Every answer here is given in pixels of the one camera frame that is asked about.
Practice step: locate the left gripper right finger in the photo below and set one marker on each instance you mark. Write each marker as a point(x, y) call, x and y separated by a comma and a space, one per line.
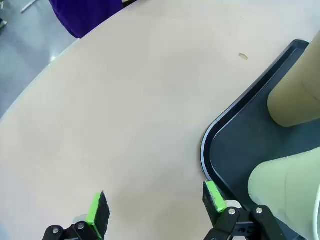
point(212, 200)

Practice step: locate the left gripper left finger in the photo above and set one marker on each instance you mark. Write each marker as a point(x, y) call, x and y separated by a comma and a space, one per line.
point(98, 215)

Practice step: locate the pale green cup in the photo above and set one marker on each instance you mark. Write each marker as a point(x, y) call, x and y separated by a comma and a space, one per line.
point(287, 187)

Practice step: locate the brown plastic cup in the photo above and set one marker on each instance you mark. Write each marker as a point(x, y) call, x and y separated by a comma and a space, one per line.
point(295, 87)

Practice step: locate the black plastic tray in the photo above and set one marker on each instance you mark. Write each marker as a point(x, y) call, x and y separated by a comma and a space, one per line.
point(237, 150)

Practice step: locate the person in purple jacket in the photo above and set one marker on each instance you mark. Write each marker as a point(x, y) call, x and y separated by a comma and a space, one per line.
point(82, 15)

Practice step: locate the thin white stick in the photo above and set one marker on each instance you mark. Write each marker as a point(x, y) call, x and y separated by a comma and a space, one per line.
point(26, 7)

